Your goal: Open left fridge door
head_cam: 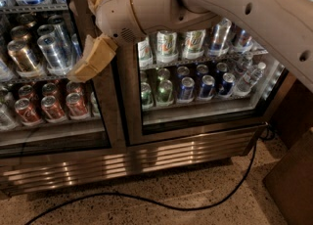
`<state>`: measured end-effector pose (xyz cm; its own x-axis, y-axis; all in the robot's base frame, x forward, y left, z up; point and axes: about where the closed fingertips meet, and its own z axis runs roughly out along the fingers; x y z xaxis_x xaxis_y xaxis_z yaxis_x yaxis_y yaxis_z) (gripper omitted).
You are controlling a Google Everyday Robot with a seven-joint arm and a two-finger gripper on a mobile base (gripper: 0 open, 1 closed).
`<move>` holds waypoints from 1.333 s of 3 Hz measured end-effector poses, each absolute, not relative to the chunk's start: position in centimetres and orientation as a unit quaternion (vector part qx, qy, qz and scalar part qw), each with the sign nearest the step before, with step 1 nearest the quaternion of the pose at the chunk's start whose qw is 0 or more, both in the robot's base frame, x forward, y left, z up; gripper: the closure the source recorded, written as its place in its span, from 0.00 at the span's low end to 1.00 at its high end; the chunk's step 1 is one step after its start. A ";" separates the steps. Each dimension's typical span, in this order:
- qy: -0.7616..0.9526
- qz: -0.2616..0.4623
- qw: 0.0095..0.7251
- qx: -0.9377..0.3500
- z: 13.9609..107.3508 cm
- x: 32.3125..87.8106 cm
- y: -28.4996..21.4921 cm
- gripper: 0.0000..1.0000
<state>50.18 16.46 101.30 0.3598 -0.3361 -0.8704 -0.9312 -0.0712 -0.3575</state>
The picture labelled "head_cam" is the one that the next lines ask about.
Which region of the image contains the blue pepsi can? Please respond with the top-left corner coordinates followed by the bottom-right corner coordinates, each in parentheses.
top-left (218, 72), bottom-right (236, 98)
top-left (177, 76), bottom-right (195, 103)
top-left (198, 75), bottom-right (215, 100)

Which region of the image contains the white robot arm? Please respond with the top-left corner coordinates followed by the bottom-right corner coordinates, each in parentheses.
top-left (67, 0), bottom-right (313, 91)

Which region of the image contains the gold drink can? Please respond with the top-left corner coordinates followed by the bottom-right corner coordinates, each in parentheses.
top-left (7, 40), bottom-right (45, 78)

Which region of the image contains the blue Pepsi can right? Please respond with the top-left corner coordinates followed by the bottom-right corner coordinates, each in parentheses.
top-left (218, 72), bottom-right (236, 98)

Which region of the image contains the stainless steel fridge cabinet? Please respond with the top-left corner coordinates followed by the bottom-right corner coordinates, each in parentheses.
top-left (0, 0), bottom-right (313, 198)

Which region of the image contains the silver blue tall can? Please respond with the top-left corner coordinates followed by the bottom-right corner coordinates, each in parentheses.
top-left (207, 18), bottom-right (232, 56)

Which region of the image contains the black power cable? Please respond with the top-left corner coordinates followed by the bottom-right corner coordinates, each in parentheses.
top-left (24, 126), bottom-right (277, 225)

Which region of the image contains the red cola can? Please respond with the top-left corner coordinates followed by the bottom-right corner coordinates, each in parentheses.
top-left (66, 93), bottom-right (89, 119)
top-left (41, 96), bottom-right (67, 123)
top-left (15, 98), bottom-right (42, 124)

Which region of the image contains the clear water bottle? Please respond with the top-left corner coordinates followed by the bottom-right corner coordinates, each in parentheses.
top-left (233, 62), bottom-right (266, 97)

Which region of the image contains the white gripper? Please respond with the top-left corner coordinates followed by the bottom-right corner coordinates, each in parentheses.
top-left (67, 0), bottom-right (146, 82)

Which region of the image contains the red cola can front right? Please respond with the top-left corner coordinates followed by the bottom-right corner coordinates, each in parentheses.
top-left (66, 93), bottom-right (89, 119)

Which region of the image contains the blue Pepsi can middle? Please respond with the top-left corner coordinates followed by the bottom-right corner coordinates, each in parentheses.
top-left (198, 75), bottom-right (215, 100)

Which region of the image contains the white green soda can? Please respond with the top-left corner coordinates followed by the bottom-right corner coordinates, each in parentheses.
top-left (156, 31), bottom-right (178, 63)

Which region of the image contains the red cola can front middle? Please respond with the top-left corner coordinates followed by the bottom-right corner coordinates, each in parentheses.
top-left (41, 96), bottom-right (67, 123)

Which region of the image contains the glass fridge door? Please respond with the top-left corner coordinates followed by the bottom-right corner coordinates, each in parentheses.
top-left (0, 0), bottom-right (123, 170)
top-left (117, 17), bottom-right (288, 146)

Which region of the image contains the brown cardboard box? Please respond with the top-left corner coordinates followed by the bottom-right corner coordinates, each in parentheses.
top-left (264, 129), bottom-right (313, 225)

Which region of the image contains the blue Pepsi can left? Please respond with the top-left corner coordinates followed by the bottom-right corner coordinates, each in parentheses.
top-left (177, 76), bottom-right (195, 103)

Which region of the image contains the white citrus soda can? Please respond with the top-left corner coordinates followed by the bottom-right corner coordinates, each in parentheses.
top-left (182, 29), bottom-right (206, 60)

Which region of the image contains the red cola can front left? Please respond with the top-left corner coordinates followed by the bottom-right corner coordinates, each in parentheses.
top-left (15, 98), bottom-right (42, 124)

